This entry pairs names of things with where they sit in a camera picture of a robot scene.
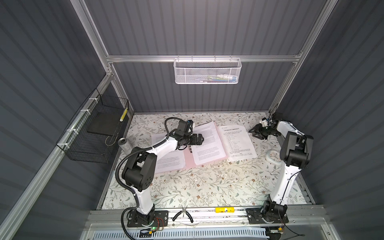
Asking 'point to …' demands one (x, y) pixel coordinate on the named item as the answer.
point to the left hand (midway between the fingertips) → (198, 138)
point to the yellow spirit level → (224, 209)
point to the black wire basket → (91, 136)
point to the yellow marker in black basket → (123, 114)
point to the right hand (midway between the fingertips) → (253, 133)
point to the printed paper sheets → (238, 144)
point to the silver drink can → (125, 146)
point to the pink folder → (190, 162)
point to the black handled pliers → (184, 210)
